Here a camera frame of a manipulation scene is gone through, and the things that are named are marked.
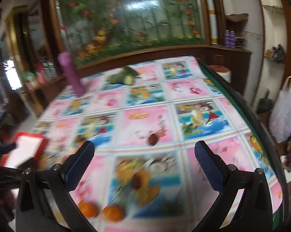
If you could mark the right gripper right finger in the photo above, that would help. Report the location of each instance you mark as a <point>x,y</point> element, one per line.
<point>254,211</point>

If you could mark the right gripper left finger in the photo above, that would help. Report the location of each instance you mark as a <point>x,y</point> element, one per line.
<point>33,211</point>

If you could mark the orange tangerine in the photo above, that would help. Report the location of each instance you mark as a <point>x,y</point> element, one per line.
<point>113,213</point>
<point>88,209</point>

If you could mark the red white tray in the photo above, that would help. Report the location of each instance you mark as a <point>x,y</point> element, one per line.
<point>28,146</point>

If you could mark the fruit pattern tablecloth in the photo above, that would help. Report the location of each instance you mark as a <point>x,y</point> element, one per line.
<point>144,137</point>

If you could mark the white plastic bag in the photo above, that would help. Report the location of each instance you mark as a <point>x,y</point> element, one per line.
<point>280,118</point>

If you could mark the purple thermos bottle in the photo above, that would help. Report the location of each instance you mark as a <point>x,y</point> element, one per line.
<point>71,74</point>

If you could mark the green leafy vegetable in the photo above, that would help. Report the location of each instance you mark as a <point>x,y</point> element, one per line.
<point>126,76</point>

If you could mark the flower bamboo glass panel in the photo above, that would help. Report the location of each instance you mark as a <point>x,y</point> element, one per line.
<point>98,29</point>

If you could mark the purple bottles on shelf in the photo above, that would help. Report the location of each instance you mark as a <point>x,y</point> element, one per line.
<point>230,39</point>

